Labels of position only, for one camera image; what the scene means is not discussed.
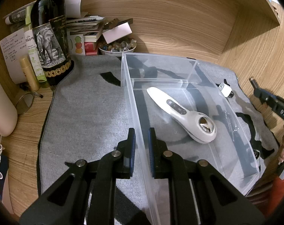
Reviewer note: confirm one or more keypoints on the yellow lip balm tube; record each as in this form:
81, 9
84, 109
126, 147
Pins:
29, 72

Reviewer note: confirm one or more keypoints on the clear plastic storage box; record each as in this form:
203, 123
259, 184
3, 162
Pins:
177, 97

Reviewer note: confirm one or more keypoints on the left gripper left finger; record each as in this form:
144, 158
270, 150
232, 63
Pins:
126, 160

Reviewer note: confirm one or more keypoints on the stack of books and papers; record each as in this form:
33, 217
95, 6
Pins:
79, 22

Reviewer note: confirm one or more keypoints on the white handwritten note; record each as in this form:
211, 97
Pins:
13, 47

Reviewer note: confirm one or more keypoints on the small white cardboard box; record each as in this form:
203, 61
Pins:
117, 32

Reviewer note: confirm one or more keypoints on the fruit picture card box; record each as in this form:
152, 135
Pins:
76, 44

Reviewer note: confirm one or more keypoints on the round glass lens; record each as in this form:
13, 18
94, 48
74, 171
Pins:
25, 101

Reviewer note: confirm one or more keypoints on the green white tube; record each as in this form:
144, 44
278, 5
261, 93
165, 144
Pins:
32, 48

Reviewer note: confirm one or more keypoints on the dark elephant label wine bottle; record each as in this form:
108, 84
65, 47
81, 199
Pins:
49, 28

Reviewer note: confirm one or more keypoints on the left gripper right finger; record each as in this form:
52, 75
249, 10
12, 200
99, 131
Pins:
156, 149

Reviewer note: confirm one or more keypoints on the white handheld massager device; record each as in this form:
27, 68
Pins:
199, 126

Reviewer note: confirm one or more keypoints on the white bowl of stones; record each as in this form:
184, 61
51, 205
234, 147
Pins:
118, 47

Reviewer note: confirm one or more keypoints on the grey and black mat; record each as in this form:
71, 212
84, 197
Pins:
89, 116

